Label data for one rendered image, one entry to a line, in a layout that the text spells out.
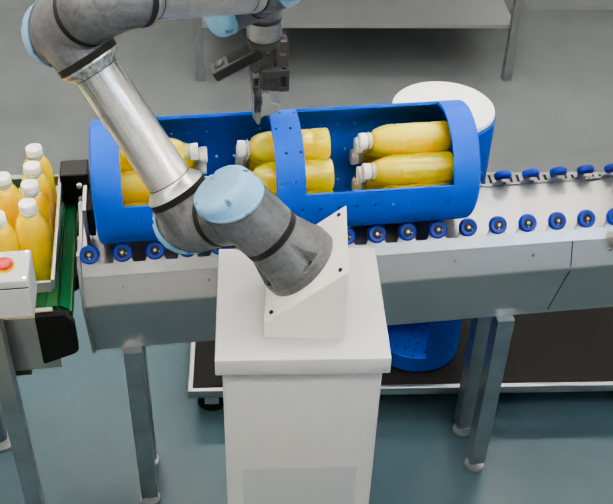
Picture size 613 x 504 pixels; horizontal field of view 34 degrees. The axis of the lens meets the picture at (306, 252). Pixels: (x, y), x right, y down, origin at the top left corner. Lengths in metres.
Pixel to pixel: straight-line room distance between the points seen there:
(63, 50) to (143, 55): 3.42
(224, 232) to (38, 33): 0.46
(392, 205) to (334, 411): 0.58
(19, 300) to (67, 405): 1.24
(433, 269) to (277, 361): 0.76
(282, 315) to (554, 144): 2.98
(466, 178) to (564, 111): 2.62
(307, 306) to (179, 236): 0.27
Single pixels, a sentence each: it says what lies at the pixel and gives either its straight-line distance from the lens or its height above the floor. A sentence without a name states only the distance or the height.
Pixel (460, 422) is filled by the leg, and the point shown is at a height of 0.07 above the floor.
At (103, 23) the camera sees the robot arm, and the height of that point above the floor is 1.68.
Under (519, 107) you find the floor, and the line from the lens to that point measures 4.88.
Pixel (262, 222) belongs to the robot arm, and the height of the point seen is 1.37.
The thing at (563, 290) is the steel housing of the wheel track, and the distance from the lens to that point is 2.69.
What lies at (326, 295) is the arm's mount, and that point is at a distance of 1.78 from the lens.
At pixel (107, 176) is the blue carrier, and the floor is 1.18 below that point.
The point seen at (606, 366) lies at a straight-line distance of 3.37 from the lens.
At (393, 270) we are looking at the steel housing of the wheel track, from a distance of 2.44.
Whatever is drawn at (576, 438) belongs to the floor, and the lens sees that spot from 3.33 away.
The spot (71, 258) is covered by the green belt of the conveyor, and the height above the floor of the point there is 0.89.
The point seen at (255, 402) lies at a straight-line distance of 1.91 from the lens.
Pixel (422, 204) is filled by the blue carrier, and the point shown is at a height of 1.07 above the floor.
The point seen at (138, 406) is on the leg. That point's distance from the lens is 2.73.
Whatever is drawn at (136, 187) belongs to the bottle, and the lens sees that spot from 2.26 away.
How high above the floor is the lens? 2.44
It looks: 39 degrees down
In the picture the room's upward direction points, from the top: 2 degrees clockwise
